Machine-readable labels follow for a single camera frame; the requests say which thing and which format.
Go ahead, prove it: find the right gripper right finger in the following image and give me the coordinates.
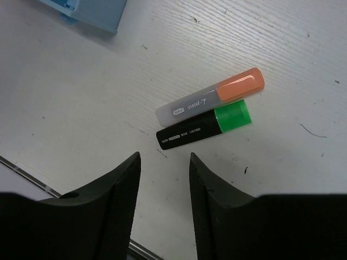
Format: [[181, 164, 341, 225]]
[[189, 154, 346, 259]]

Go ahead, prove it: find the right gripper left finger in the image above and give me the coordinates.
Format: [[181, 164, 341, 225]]
[[1, 153, 141, 259]]

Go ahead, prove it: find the grey orange highlighter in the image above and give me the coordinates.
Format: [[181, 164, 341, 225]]
[[155, 68, 265, 127]]

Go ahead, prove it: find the black green highlighter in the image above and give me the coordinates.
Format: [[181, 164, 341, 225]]
[[156, 100, 252, 150]]

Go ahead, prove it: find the light blue container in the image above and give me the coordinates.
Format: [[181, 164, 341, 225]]
[[40, 0, 127, 34]]

